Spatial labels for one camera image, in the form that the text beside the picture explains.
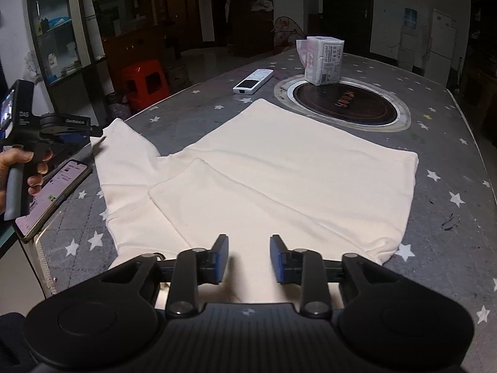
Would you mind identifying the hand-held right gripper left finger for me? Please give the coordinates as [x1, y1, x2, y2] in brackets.
[100, 234, 230, 316]

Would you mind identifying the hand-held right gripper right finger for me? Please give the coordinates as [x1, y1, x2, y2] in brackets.
[270, 234, 400, 318]

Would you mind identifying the cream white shirt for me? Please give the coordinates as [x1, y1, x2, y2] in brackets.
[92, 99, 419, 306]

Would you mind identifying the person's left hand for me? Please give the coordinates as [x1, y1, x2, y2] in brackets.
[0, 145, 53, 215]

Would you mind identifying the floral patterned bag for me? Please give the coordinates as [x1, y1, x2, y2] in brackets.
[106, 92, 131, 121]

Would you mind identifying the smartphone with lit screen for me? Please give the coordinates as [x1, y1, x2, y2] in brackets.
[15, 159, 94, 244]

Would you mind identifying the red plastic stool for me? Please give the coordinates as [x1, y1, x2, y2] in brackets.
[118, 60, 172, 111]

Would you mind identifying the low wooden cabinet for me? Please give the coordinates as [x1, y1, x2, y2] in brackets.
[102, 19, 177, 86]

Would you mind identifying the glass display cabinet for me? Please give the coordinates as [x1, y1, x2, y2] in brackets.
[24, 0, 164, 86]

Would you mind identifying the white remote control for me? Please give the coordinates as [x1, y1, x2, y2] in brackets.
[232, 68, 274, 95]

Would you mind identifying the grey star-patterned tablecloth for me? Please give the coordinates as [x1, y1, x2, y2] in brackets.
[34, 43, 497, 358]

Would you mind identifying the round built-in induction cooker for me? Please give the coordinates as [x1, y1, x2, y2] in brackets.
[273, 73, 411, 132]

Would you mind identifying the white wrapped tissue pack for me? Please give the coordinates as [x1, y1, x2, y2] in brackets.
[304, 36, 345, 86]

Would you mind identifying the white plastic bag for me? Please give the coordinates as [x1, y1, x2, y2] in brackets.
[296, 39, 311, 71]

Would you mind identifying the chair back with floral carving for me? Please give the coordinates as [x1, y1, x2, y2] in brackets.
[272, 16, 304, 50]

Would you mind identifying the white water dispenser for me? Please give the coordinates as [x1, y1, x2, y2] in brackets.
[397, 7, 421, 72]

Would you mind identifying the dark wooden door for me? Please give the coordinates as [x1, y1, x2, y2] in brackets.
[321, 0, 375, 53]

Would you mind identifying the white refrigerator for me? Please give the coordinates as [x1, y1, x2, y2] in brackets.
[423, 7, 458, 85]

